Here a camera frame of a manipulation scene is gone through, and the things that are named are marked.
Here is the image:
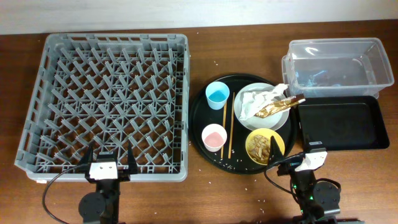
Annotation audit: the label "white paper napkin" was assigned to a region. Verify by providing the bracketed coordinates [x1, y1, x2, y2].
[238, 83, 288, 121]

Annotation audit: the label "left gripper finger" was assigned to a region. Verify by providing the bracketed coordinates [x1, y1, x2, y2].
[127, 142, 138, 174]
[78, 143, 93, 168]

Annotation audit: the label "round black serving tray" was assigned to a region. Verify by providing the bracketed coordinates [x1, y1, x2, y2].
[188, 73, 298, 175]

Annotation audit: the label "pink plastic cup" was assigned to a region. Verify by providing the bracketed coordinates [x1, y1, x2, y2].
[201, 124, 227, 152]

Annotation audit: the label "yellow bowl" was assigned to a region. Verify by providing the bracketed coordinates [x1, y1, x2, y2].
[246, 128, 285, 166]

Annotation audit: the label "brown food scraps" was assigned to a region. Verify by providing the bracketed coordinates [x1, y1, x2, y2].
[248, 135, 271, 164]

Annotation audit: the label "light blue plastic cup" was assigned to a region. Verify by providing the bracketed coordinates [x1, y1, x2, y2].
[205, 82, 230, 110]

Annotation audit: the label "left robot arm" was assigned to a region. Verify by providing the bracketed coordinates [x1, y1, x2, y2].
[78, 144, 138, 223]

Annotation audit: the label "grey plastic dishwasher rack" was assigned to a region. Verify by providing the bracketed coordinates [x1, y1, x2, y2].
[14, 34, 190, 182]

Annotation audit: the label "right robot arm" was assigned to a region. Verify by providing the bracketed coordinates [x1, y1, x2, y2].
[266, 137, 341, 223]

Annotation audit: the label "black rectangular tray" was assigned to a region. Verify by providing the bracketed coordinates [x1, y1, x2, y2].
[297, 96, 390, 151]

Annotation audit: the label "wooden chopstick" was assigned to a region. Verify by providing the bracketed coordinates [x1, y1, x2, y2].
[220, 101, 228, 159]
[228, 92, 235, 159]

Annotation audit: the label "gold foil snack wrapper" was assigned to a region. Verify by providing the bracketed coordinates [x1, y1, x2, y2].
[255, 94, 305, 118]

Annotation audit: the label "clear plastic waste bin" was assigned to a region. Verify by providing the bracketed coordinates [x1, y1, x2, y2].
[282, 37, 394, 98]

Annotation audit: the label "white round plate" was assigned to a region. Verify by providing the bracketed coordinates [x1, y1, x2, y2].
[234, 83, 289, 131]

